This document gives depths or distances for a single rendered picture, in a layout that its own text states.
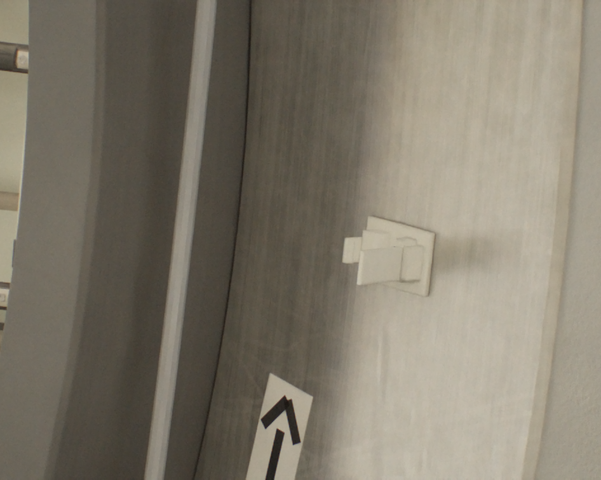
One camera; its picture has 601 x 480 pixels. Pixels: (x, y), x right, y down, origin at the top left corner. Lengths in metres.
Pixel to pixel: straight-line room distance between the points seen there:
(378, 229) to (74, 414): 0.09
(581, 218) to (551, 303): 0.02
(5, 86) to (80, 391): 5.57
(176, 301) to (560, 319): 0.10
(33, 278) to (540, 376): 0.13
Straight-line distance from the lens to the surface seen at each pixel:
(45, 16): 1.05
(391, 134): 1.03
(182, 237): 1.04
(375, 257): 1.01
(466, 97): 1.01
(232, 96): 1.06
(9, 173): 6.63
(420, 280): 1.02
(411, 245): 1.02
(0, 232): 6.65
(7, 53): 5.83
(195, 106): 1.03
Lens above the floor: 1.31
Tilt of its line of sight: 9 degrees down
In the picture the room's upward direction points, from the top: 5 degrees clockwise
